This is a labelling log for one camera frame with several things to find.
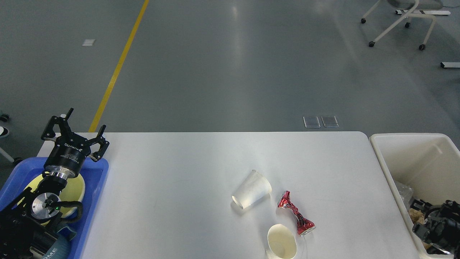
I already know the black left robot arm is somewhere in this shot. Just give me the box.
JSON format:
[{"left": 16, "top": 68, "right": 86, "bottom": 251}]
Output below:
[{"left": 1, "top": 108, "right": 110, "bottom": 259}]

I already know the white floor marker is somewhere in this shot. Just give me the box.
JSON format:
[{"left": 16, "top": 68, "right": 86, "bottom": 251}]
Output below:
[{"left": 82, "top": 39, "right": 96, "bottom": 46}]

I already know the blue-grey HOME mug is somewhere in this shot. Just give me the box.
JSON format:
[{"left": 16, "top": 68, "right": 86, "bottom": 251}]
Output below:
[{"left": 39, "top": 223, "right": 77, "bottom": 259}]

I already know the white table leg bar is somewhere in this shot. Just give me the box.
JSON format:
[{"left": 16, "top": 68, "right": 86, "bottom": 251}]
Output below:
[{"left": 440, "top": 61, "right": 460, "bottom": 69}]

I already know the floor outlet cover left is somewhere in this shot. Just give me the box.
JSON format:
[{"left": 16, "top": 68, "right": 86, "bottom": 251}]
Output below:
[{"left": 303, "top": 116, "right": 321, "bottom": 128}]

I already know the white far base bar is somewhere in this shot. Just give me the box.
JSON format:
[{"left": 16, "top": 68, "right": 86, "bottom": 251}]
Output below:
[{"left": 395, "top": 9, "right": 451, "bottom": 16}]

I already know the white rolling chair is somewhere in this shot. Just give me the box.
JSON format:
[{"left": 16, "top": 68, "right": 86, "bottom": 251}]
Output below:
[{"left": 368, "top": 0, "right": 443, "bottom": 51}]

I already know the floor outlet cover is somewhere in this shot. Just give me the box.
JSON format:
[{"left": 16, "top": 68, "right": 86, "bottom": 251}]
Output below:
[
  {"left": 321, "top": 116, "right": 340, "bottom": 128},
  {"left": 303, "top": 116, "right": 321, "bottom": 128}
]

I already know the white paper cup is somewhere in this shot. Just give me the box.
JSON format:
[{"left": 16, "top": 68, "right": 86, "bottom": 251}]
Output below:
[
  {"left": 266, "top": 224, "right": 298, "bottom": 259},
  {"left": 231, "top": 169, "right": 272, "bottom": 210}
]

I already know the aluminium foil tray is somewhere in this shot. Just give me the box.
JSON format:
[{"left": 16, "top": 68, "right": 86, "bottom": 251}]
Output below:
[{"left": 395, "top": 181, "right": 414, "bottom": 210}]

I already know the yellow plastic plate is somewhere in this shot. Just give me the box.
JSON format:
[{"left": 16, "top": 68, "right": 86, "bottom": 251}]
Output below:
[{"left": 25, "top": 175, "right": 86, "bottom": 225}]

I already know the red snack wrapper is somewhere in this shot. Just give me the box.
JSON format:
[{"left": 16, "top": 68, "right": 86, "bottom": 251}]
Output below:
[{"left": 277, "top": 190, "right": 316, "bottom": 237}]

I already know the floor outlet cover right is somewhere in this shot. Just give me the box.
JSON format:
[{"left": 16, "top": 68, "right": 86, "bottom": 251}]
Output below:
[{"left": 321, "top": 116, "right": 340, "bottom": 128}]

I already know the beige plastic bin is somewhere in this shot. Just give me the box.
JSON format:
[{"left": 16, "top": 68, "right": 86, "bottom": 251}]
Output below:
[{"left": 369, "top": 133, "right": 460, "bottom": 259}]

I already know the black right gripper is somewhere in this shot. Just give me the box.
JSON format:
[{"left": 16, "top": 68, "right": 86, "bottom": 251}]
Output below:
[{"left": 410, "top": 199, "right": 460, "bottom": 254}]

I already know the brown paper wrapper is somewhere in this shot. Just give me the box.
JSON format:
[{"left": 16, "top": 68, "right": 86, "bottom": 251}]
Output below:
[{"left": 408, "top": 208, "right": 424, "bottom": 224}]

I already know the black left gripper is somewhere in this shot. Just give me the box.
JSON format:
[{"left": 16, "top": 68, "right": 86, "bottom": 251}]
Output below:
[{"left": 41, "top": 108, "right": 110, "bottom": 179}]

